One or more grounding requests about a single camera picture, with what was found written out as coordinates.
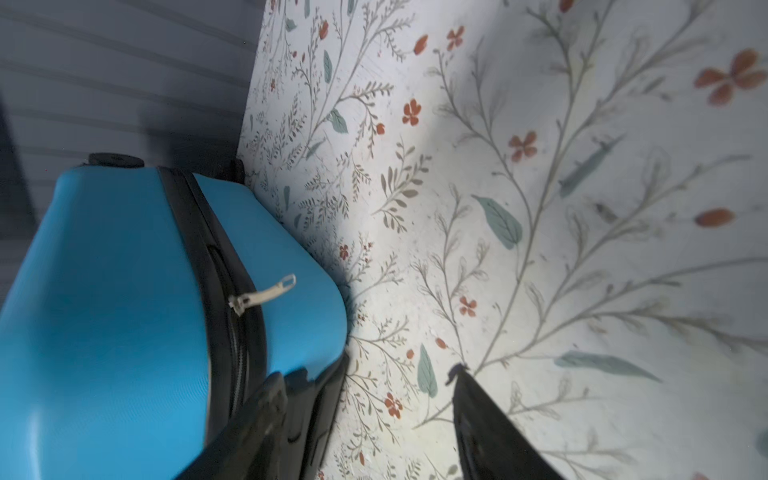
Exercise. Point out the blue hard-shell suitcase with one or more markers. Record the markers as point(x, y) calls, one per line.
point(150, 306)

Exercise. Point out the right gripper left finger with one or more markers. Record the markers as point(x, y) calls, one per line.
point(249, 446)

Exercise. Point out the floral table cloth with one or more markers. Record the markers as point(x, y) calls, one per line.
point(567, 197)

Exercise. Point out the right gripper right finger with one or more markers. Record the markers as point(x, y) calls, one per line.
point(489, 445)

